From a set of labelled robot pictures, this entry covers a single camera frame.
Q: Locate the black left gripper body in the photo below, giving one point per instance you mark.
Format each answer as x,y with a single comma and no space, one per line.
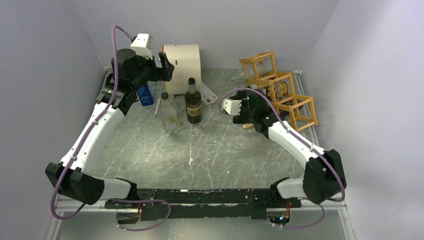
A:
153,73

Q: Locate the white packaged card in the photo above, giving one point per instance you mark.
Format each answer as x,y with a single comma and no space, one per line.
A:
207,96

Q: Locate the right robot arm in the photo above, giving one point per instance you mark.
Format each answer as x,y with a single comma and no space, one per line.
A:
323,178

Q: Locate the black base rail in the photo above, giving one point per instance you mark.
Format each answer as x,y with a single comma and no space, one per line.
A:
202,203

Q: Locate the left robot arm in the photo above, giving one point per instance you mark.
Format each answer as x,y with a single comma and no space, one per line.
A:
71,176

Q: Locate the brown bottle with gold cap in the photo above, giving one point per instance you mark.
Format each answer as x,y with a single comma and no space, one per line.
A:
247,126

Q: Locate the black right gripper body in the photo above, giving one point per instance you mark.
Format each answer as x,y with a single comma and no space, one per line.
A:
246,115

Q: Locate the blue rectangular box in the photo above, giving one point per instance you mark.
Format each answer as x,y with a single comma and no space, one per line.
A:
145,96

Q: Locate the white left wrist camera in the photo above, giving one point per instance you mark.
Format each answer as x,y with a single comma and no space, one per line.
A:
142,45

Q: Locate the wooden wine rack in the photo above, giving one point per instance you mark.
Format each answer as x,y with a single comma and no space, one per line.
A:
264,72

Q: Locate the large clear glass bottle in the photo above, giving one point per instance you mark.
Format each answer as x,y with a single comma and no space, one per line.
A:
169,114

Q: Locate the dark green labelled wine bottle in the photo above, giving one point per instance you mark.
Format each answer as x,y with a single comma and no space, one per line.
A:
193,102

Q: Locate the cream cylindrical drum box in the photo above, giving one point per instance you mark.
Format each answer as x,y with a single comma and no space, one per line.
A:
187,64

